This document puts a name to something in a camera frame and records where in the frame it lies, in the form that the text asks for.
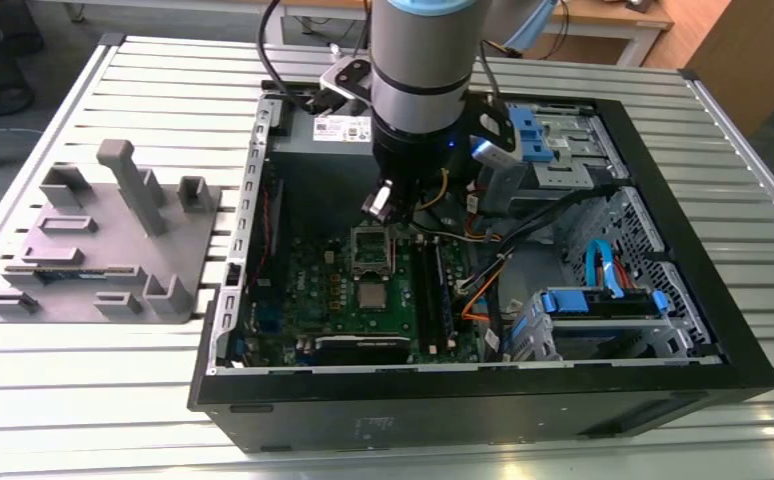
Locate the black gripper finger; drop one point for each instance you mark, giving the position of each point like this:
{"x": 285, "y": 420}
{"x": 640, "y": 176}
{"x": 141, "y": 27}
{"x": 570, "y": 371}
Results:
{"x": 410, "y": 205}
{"x": 377, "y": 202}

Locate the metal locking lever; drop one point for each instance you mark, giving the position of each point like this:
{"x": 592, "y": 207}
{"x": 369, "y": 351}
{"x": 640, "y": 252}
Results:
{"x": 397, "y": 250}

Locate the silver CPU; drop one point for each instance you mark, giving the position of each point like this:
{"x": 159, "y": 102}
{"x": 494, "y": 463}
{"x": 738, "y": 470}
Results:
{"x": 374, "y": 295}

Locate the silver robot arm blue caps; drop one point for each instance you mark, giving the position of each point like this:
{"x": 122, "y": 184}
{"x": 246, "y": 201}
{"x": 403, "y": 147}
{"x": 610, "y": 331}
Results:
{"x": 421, "y": 65}

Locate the CPU socket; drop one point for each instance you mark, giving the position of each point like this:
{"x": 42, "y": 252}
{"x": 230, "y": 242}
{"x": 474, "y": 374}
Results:
{"x": 374, "y": 311}

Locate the white power supply label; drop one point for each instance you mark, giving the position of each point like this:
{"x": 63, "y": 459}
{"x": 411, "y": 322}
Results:
{"x": 334, "y": 129}

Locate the black RAM slot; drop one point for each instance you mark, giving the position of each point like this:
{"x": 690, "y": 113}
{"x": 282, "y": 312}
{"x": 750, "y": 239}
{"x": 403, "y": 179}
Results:
{"x": 423, "y": 295}
{"x": 435, "y": 295}

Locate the green motherboard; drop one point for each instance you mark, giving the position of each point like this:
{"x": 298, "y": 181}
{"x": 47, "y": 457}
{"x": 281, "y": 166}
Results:
{"x": 314, "y": 280}

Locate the grey power supply unit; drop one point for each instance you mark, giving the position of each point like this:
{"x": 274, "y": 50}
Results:
{"x": 294, "y": 130}

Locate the silver drive cage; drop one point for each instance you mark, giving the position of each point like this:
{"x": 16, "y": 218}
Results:
{"x": 561, "y": 175}

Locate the hard disk in blue carrier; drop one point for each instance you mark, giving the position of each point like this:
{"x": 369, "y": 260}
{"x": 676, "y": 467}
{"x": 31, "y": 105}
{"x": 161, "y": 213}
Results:
{"x": 564, "y": 301}

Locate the black PC case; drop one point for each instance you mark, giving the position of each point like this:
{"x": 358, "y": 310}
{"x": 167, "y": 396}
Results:
{"x": 427, "y": 400}

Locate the silver disk bay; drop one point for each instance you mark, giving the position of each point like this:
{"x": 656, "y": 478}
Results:
{"x": 628, "y": 324}

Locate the grey parts rack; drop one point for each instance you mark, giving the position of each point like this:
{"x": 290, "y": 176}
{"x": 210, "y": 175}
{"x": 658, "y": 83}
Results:
{"x": 114, "y": 250}

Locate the wooden desk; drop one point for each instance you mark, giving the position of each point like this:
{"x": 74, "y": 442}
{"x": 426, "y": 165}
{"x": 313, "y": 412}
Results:
{"x": 628, "y": 17}

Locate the RAM stick with gold contacts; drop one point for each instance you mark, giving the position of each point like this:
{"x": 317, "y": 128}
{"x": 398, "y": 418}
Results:
{"x": 70, "y": 275}

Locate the wooden cabinet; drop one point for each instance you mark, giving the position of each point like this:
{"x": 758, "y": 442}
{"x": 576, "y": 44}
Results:
{"x": 748, "y": 50}

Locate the blue plastic drive bracket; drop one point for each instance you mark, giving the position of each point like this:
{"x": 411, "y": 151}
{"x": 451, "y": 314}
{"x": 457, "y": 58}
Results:
{"x": 534, "y": 145}

